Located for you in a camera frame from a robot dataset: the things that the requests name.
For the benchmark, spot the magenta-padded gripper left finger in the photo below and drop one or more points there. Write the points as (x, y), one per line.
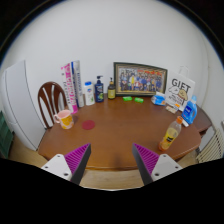
(77, 157)

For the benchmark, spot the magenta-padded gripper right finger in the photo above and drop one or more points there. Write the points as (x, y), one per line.
(148, 158)

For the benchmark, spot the orange juice bottle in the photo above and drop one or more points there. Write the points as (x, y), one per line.
(169, 135)

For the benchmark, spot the flat round red coaster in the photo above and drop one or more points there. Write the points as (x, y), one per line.
(88, 125)

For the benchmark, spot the pink and yellow mug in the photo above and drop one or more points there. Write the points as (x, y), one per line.
(66, 120)

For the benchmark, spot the white remote control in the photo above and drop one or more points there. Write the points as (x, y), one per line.
(185, 123)

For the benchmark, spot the small beige snack packet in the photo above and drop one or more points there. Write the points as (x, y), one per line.
(171, 109)

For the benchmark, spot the small green packet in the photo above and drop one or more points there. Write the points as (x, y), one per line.
(139, 100)
(127, 98)

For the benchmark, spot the blue tissue pack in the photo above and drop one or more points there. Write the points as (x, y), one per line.
(158, 99)

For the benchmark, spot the blue detergent bottle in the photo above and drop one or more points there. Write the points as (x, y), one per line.
(189, 112)

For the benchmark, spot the white radiator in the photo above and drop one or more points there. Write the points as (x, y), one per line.
(210, 148)

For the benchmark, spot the white body wash bottle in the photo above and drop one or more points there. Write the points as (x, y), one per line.
(89, 95)

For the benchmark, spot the dark blue pump bottle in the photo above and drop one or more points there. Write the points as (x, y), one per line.
(99, 91)

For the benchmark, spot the tall pink and white box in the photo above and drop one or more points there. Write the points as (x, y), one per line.
(69, 88)

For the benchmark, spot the tall white and blue box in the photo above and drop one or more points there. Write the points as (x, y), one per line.
(78, 85)

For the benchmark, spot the dark yellow-labelled pump bottle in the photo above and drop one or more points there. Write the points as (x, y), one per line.
(111, 91)

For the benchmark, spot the dark wooden chair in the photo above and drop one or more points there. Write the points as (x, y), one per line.
(50, 87)

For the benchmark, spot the green crate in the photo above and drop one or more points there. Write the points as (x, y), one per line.
(5, 136)

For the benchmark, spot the white paper gift bag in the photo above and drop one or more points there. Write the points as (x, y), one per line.
(180, 88)

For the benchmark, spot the framed group photo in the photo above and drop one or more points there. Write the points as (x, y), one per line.
(140, 80)

